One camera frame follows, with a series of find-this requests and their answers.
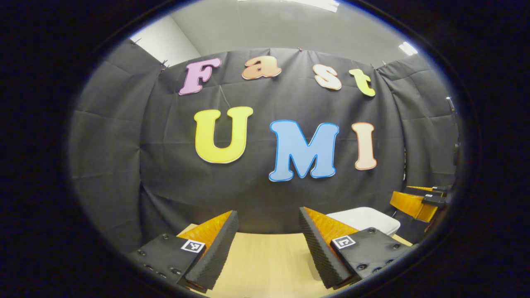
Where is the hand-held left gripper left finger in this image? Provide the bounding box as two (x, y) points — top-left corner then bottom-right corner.
(126, 210), (240, 293)

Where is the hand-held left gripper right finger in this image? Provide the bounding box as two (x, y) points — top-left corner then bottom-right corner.
(299, 207), (415, 290)

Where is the white desktop garbage bin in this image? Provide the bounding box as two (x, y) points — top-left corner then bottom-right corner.
(326, 207), (401, 237)

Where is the wooden desktop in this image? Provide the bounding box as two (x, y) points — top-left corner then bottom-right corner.
(177, 223), (414, 298)

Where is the black backdrop cloth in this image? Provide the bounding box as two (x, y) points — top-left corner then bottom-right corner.
(68, 39), (462, 253)

